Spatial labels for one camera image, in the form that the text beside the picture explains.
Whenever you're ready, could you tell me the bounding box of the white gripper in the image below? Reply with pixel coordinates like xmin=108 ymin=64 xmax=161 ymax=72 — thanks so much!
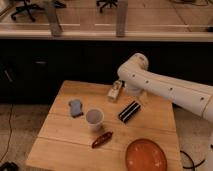
xmin=124 ymin=82 xmax=148 ymax=106

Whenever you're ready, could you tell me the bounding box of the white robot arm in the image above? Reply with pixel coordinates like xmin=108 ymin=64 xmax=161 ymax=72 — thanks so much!
xmin=117 ymin=53 xmax=213 ymax=124

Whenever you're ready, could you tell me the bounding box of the black white striped box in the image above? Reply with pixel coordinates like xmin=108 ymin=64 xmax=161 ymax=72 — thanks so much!
xmin=118 ymin=101 xmax=141 ymax=123

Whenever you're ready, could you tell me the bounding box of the small clear bottle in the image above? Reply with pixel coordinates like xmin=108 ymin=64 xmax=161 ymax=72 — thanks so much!
xmin=107 ymin=80 xmax=123 ymax=100

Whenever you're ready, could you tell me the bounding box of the dark red chili pepper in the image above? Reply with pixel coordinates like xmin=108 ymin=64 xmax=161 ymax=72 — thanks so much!
xmin=92 ymin=132 xmax=113 ymax=148

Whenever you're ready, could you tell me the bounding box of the orange bowl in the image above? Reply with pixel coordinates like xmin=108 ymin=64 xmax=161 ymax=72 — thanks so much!
xmin=125 ymin=139 xmax=167 ymax=171

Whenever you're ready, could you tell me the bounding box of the blue sponge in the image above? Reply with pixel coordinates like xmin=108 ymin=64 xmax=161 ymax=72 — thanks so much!
xmin=69 ymin=99 xmax=83 ymax=118

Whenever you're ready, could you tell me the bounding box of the middle office chair base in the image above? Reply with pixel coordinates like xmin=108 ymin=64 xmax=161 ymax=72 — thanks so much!
xmin=96 ymin=0 xmax=118 ymax=13

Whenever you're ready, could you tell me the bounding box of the office chair base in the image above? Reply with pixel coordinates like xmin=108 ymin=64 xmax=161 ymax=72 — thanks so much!
xmin=10 ymin=0 xmax=66 ymax=22
xmin=96 ymin=0 xmax=118 ymax=13

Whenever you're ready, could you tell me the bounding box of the black cabinet counter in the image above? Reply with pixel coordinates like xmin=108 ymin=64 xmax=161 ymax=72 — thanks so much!
xmin=0 ymin=31 xmax=213 ymax=104

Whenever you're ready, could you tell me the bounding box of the left office chair base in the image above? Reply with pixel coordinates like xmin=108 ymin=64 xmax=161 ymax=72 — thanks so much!
xmin=10 ymin=0 xmax=66 ymax=22

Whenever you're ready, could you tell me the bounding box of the black object on floor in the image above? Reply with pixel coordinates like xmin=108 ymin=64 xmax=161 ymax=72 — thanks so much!
xmin=0 ymin=162 xmax=19 ymax=171

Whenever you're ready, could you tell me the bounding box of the black floor cable right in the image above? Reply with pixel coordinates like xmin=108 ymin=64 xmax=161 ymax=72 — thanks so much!
xmin=180 ymin=149 xmax=207 ymax=170

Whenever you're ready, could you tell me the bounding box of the black floor cable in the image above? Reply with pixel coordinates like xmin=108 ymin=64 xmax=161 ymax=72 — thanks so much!
xmin=180 ymin=149 xmax=207 ymax=170
xmin=0 ymin=103 xmax=14 ymax=163

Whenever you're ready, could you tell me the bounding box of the right grey metal post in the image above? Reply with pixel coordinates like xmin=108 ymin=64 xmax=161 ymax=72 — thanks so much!
xmin=116 ymin=0 xmax=128 ymax=37

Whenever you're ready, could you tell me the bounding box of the grey metal post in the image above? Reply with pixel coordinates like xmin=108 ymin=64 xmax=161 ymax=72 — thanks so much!
xmin=43 ymin=0 xmax=62 ymax=37
xmin=116 ymin=0 xmax=128 ymax=37

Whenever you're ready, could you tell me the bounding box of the left grey metal post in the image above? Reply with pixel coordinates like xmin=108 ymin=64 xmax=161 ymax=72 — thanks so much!
xmin=43 ymin=0 xmax=62 ymax=37

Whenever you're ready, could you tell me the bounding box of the black floor cable left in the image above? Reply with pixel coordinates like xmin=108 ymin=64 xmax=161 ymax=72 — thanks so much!
xmin=0 ymin=103 xmax=14 ymax=163

